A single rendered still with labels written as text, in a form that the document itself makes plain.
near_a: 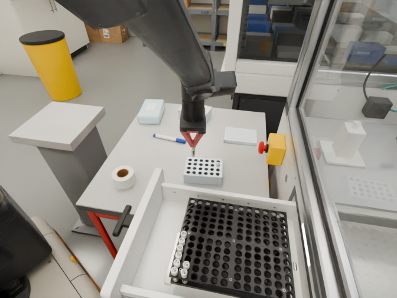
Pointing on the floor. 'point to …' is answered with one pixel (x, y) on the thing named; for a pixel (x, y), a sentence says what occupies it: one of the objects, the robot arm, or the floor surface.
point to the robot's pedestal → (68, 149)
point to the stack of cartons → (107, 34)
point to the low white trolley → (174, 165)
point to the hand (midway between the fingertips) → (192, 143)
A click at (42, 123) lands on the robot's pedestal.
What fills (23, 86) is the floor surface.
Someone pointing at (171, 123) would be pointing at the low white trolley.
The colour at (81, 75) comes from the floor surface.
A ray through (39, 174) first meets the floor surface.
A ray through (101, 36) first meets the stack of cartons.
